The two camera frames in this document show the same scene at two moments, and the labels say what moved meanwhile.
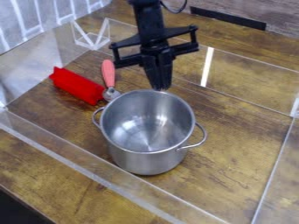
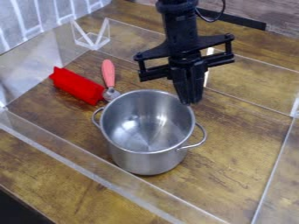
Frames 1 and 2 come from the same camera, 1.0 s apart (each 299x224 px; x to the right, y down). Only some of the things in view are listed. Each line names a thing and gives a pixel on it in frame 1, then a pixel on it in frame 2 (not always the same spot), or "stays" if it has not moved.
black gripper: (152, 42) to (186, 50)
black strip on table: (253, 24) stays
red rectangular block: (84, 88) stays
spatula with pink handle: (110, 93) stays
